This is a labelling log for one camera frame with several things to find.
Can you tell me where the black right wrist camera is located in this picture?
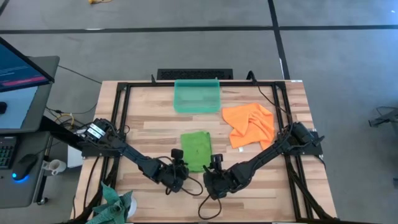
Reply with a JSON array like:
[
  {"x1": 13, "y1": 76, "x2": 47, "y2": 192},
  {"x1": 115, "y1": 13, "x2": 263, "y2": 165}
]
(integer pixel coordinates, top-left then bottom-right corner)
[{"x1": 210, "y1": 153, "x2": 224, "y2": 171}]

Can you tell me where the black floor vent grille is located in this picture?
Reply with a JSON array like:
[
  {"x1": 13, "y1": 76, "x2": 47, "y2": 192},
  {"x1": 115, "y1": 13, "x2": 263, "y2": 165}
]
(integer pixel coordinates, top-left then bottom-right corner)
[{"x1": 156, "y1": 68, "x2": 234, "y2": 81}]

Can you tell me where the white cup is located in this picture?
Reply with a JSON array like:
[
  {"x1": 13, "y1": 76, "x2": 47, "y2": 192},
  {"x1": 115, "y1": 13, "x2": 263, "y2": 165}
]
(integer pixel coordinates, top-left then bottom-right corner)
[{"x1": 42, "y1": 158, "x2": 67, "y2": 175}]

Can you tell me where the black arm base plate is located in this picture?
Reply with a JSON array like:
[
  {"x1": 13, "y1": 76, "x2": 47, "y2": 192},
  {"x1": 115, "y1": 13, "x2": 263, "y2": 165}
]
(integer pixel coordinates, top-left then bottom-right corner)
[
  {"x1": 81, "y1": 133, "x2": 127, "y2": 158},
  {"x1": 277, "y1": 130, "x2": 325, "y2": 156}
]

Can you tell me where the orange microfiber towel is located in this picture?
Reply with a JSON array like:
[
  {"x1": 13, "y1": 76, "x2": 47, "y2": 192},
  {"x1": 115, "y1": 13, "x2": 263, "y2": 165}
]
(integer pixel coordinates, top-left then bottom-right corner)
[{"x1": 221, "y1": 102, "x2": 275, "y2": 154}]

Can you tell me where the teal crumpled cloth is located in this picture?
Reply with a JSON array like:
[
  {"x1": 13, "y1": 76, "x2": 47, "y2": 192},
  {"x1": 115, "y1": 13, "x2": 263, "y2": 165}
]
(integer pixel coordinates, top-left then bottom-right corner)
[{"x1": 85, "y1": 182, "x2": 133, "y2": 224}]

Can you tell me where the teal translucent plastic basket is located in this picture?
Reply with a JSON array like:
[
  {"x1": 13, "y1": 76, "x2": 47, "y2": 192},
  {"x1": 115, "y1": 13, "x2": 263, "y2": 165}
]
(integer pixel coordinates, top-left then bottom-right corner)
[{"x1": 173, "y1": 78, "x2": 221, "y2": 114}]

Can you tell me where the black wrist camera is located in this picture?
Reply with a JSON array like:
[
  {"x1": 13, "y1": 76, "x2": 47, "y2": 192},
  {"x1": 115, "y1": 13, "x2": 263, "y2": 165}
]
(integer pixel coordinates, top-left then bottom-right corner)
[
  {"x1": 170, "y1": 148, "x2": 185, "y2": 166},
  {"x1": 210, "y1": 153, "x2": 224, "y2": 171}
]

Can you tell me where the white box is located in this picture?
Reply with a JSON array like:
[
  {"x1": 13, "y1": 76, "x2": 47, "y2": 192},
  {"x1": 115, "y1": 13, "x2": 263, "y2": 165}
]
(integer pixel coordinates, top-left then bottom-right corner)
[{"x1": 67, "y1": 144, "x2": 84, "y2": 169}]

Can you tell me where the black aluminium table frame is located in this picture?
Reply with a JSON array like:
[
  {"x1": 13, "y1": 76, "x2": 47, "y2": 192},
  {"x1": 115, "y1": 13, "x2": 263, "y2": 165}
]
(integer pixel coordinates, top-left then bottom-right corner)
[{"x1": 73, "y1": 81, "x2": 338, "y2": 224}]

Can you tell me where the black computer monitor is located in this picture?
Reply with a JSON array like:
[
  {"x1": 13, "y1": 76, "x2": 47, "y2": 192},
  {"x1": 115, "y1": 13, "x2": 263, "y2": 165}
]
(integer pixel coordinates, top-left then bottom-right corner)
[{"x1": 0, "y1": 36, "x2": 56, "y2": 93}]

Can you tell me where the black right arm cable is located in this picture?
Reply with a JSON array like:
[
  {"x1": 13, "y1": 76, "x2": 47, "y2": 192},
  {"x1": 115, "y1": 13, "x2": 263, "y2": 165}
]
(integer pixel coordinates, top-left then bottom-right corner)
[{"x1": 197, "y1": 194, "x2": 223, "y2": 221}]

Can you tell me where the black desk support beam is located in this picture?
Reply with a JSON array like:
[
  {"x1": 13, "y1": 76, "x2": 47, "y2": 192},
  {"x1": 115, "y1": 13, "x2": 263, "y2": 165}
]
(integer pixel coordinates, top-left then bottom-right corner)
[{"x1": 39, "y1": 115, "x2": 86, "y2": 150}]

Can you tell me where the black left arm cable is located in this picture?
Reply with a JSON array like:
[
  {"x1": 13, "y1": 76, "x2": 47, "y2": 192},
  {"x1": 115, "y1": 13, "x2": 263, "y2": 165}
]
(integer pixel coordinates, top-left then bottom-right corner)
[{"x1": 164, "y1": 155, "x2": 205, "y2": 197}]

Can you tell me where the black computer mouse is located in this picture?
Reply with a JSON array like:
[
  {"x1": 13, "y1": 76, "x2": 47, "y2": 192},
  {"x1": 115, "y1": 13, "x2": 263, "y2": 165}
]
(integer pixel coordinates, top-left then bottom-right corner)
[{"x1": 11, "y1": 153, "x2": 39, "y2": 181}]

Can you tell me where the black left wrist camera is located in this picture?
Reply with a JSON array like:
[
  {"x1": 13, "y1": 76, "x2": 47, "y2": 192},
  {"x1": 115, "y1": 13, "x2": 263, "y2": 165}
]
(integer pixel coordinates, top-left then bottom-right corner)
[{"x1": 170, "y1": 148, "x2": 185, "y2": 166}]

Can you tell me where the black backlit keyboard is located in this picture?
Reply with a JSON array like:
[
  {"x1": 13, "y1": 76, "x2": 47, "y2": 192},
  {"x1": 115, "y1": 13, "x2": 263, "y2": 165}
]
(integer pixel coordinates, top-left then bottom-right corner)
[{"x1": 0, "y1": 136, "x2": 18, "y2": 170}]

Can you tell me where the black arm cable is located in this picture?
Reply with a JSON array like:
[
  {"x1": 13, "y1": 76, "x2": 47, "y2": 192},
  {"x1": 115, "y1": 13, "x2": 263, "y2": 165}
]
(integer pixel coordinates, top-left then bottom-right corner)
[
  {"x1": 164, "y1": 155, "x2": 205, "y2": 197},
  {"x1": 197, "y1": 194, "x2": 223, "y2": 221}
]

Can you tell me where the black stand leg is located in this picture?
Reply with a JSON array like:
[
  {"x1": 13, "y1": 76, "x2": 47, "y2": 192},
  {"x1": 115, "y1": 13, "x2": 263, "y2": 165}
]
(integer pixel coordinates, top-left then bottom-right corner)
[{"x1": 368, "y1": 106, "x2": 398, "y2": 128}]

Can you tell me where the green microfiber towel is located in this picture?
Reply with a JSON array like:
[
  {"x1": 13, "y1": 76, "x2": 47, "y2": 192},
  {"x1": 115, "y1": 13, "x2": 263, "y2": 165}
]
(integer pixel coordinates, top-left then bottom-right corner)
[{"x1": 180, "y1": 131, "x2": 213, "y2": 174}]

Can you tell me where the grey desk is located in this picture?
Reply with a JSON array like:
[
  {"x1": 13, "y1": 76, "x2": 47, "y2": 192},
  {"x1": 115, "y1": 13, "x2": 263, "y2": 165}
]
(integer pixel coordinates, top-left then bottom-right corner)
[{"x1": 0, "y1": 55, "x2": 60, "y2": 209}]

